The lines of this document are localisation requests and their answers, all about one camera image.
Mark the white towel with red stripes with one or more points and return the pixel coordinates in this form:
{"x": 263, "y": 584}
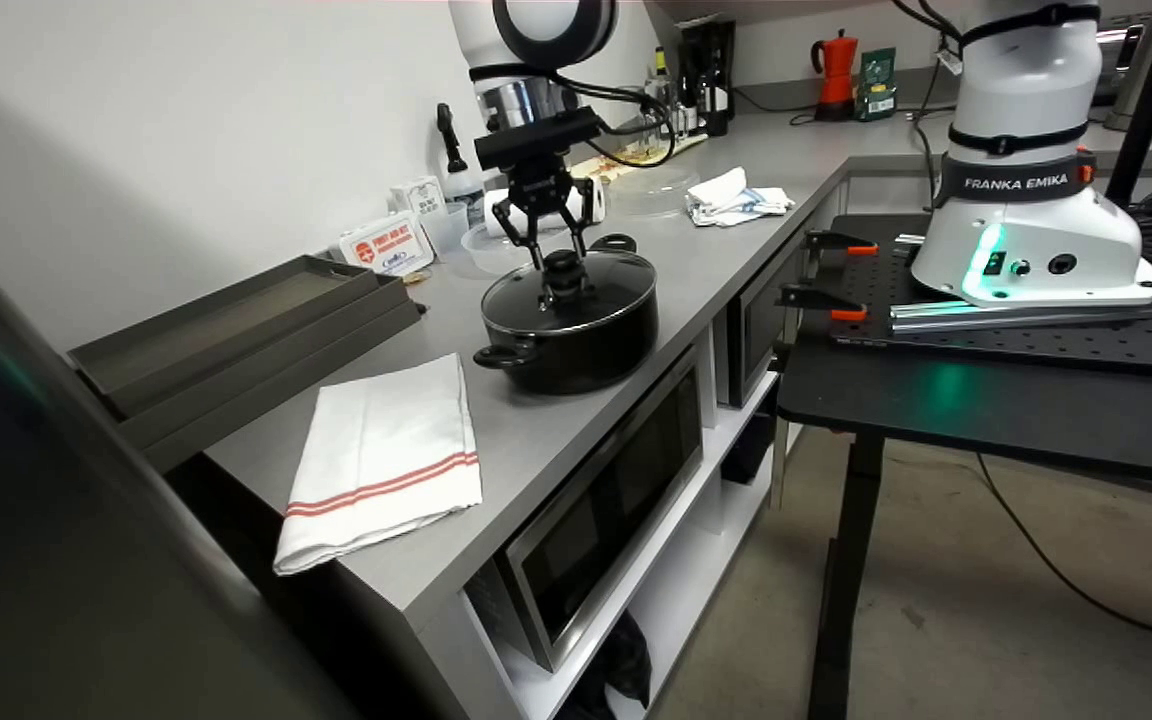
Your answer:
{"x": 380, "y": 458}

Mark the clear plastic bowl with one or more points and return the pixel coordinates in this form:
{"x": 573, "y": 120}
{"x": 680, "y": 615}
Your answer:
{"x": 488, "y": 251}

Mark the white red labelled box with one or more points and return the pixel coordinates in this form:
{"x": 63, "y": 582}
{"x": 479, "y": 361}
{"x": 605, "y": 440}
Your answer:
{"x": 388, "y": 245}

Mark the green box on counter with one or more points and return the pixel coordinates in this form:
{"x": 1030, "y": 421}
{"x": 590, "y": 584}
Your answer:
{"x": 879, "y": 85}

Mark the red moka pot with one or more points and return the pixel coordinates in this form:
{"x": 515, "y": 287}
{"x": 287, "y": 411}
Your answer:
{"x": 835, "y": 66}

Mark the black perforated robot table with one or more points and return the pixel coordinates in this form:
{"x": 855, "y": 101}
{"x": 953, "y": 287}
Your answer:
{"x": 1054, "y": 388}

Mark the orange black clamp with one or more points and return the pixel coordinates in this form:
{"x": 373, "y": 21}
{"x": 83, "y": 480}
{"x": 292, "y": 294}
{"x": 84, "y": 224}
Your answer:
{"x": 827, "y": 302}
{"x": 843, "y": 240}

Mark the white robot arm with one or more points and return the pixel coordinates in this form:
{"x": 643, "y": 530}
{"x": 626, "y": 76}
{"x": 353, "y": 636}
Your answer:
{"x": 1017, "y": 224}

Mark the black cooking pot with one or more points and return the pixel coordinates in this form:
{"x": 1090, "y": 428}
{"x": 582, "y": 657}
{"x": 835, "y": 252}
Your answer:
{"x": 577, "y": 357}

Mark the lower orange black clamp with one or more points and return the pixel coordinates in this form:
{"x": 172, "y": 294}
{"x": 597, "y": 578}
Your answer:
{"x": 827, "y": 302}

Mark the white towel with blue stripes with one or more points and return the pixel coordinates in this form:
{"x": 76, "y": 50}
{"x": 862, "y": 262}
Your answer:
{"x": 731, "y": 198}

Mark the small white carton box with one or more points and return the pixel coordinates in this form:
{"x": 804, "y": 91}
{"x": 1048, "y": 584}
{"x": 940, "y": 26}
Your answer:
{"x": 427, "y": 203}

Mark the glass lid with black knob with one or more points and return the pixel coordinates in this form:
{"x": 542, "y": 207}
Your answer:
{"x": 571, "y": 289}

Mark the microwave oven under counter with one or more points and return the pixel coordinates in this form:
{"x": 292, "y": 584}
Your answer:
{"x": 548, "y": 578}

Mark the upper orange black clamp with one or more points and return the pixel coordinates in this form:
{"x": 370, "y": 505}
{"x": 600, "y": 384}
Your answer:
{"x": 843, "y": 240}

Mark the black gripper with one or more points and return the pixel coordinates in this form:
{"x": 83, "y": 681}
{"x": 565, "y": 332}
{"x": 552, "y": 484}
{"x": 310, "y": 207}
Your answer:
{"x": 539, "y": 191}

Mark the dark grey stacked trays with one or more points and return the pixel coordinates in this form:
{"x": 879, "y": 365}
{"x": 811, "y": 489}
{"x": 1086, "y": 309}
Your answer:
{"x": 212, "y": 365}

